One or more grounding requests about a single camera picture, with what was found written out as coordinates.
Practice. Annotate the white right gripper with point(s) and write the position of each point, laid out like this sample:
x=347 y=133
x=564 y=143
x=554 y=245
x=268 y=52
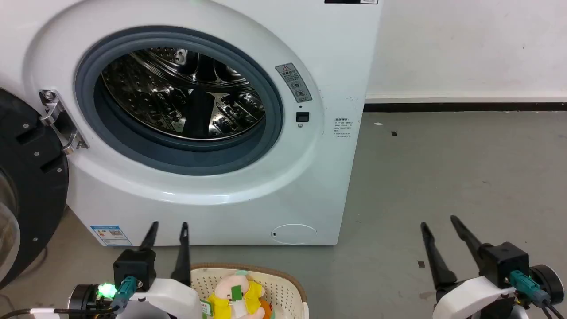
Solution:
x=469 y=299

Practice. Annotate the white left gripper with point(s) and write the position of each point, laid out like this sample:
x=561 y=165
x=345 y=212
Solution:
x=170 y=297

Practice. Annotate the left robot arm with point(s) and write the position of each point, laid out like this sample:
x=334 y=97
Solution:
x=86 y=299

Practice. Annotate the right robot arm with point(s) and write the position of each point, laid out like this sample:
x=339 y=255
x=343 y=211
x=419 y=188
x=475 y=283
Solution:
x=549 y=281

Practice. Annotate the yellow plush toy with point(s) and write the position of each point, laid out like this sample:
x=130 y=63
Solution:
x=237 y=297

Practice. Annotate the black washing machine door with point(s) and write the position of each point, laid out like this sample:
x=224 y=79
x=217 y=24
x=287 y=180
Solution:
x=37 y=177

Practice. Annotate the stainless steel washing machine drum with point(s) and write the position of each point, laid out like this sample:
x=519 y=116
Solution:
x=155 y=97

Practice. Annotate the blue energy label sticker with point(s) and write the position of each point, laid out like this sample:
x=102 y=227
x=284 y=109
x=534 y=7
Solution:
x=110 y=235

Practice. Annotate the grey rubber door gasket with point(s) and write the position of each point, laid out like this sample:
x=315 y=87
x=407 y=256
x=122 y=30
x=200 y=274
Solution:
x=133 y=155

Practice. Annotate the cream plastic laundry basket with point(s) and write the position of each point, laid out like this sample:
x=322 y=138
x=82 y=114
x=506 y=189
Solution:
x=283 y=288

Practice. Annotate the round white filter cover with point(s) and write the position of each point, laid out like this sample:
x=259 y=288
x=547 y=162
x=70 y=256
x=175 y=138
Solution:
x=294 y=234

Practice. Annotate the white washing machine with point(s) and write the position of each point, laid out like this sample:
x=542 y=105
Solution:
x=310 y=186

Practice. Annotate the small printed text label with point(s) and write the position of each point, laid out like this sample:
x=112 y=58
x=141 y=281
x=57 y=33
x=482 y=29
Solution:
x=342 y=127

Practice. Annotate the metal door hinge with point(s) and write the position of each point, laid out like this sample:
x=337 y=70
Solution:
x=60 y=122

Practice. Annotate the black door latch slot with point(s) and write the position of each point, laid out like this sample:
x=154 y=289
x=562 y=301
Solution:
x=302 y=117

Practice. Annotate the grey warning sticker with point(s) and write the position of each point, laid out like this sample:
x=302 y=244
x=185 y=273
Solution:
x=293 y=83

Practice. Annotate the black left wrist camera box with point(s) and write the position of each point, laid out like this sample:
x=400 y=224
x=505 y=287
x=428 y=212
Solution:
x=134 y=266

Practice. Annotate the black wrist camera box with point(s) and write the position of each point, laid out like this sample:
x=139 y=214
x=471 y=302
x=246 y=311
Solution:
x=134 y=266
x=505 y=261

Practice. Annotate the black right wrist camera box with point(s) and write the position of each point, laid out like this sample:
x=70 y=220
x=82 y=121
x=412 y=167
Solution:
x=505 y=261

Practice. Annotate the black wall baseboard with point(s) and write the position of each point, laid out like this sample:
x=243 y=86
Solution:
x=465 y=106

